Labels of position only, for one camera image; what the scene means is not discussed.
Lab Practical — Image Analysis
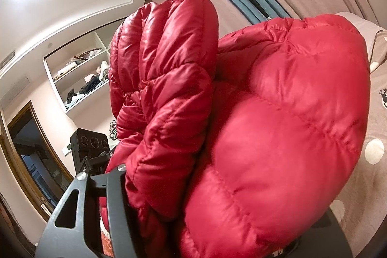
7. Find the polka dot bed sheet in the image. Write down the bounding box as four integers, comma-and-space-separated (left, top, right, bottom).
327, 11, 387, 258

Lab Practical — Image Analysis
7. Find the red down jacket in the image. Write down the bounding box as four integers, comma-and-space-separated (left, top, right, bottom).
107, 0, 370, 257

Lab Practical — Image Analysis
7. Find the wooden framed door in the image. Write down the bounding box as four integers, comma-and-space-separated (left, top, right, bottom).
1, 102, 74, 221

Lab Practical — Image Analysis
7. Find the white wall shelf unit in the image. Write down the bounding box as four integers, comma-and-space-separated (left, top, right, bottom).
43, 19, 123, 120

